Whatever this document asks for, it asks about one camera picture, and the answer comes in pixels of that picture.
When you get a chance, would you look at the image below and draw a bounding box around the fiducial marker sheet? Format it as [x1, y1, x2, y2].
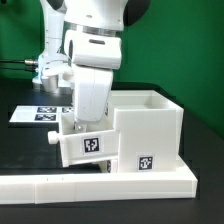
[9, 106, 73, 123]

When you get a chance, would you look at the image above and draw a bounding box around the white L-shaped fence wall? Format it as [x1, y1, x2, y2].
[0, 157, 198, 204]

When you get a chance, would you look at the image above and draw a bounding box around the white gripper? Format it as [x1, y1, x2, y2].
[73, 66, 113, 132]

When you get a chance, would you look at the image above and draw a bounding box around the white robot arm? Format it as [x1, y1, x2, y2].
[33, 0, 151, 132]

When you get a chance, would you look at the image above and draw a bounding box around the white drawer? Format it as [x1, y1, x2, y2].
[48, 112, 119, 167]
[99, 159, 118, 173]

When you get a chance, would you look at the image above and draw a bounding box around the black cable with metal plug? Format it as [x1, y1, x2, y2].
[0, 58, 40, 73]

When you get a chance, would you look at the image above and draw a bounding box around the white drawer cabinet box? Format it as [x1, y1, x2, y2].
[106, 90, 184, 173]

